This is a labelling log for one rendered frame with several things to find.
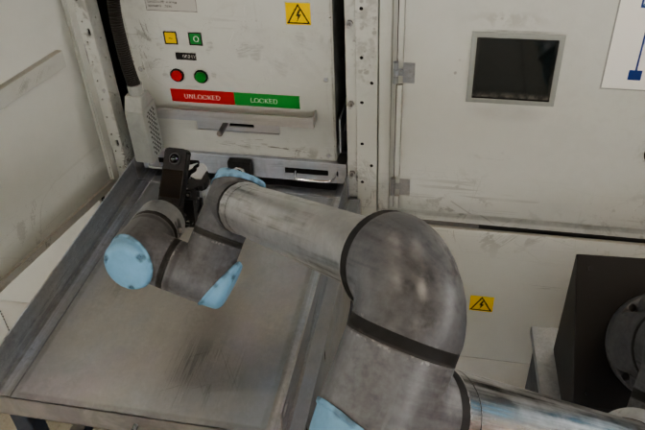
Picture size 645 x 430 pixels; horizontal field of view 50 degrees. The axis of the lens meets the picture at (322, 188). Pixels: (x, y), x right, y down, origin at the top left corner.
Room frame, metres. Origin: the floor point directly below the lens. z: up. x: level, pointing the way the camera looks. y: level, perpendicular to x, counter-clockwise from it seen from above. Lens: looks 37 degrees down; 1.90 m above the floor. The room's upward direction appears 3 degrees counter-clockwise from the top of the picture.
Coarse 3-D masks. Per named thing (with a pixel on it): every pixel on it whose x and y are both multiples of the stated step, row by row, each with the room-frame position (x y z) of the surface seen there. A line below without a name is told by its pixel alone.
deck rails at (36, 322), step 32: (128, 192) 1.42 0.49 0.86; (96, 224) 1.26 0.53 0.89; (64, 256) 1.12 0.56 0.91; (96, 256) 1.19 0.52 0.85; (64, 288) 1.09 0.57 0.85; (320, 288) 1.02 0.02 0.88; (32, 320) 0.97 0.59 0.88; (0, 352) 0.87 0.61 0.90; (32, 352) 0.91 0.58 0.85; (288, 352) 0.88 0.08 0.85; (0, 384) 0.84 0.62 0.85; (288, 384) 0.76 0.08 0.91; (288, 416) 0.73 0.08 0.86
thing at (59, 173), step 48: (0, 0) 1.36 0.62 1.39; (48, 0) 1.47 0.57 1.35; (0, 48) 1.32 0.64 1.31; (48, 48) 1.43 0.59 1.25; (0, 96) 1.27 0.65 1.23; (48, 96) 1.40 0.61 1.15; (96, 96) 1.49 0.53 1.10; (0, 144) 1.25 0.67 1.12; (48, 144) 1.36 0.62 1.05; (96, 144) 1.49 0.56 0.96; (0, 192) 1.21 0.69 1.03; (48, 192) 1.32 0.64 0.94; (96, 192) 1.45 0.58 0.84; (0, 240) 1.17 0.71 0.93; (48, 240) 1.25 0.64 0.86; (0, 288) 1.10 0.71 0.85
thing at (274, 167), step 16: (160, 160) 1.50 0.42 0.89; (192, 160) 1.48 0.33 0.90; (208, 160) 1.47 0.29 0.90; (224, 160) 1.46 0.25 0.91; (256, 160) 1.44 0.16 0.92; (272, 160) 1.44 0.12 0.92; (288, 160) 1.43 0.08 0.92; (304, 160) 1.42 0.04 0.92; (320, 160) 1.42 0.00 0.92; (256, 176) 1.45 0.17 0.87; (272, 176) 1.44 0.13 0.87; (288, 176) 1.43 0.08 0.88; (304, 176) 1.42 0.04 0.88; (320, 176) 1.41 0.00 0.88
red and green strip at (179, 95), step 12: (180, 96) 1.49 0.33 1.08; (192, 96) 1.49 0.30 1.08; (204, 96) 1.48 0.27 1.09; (216, 96) 1.47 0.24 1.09; (228, 96) 1.47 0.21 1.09; (240, 96) 1.46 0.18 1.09; (252, 96) 1.45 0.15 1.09; (264, 96) 1.45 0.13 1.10; (276, 96) 1.44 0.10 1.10; (288, 96) 1.44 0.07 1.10
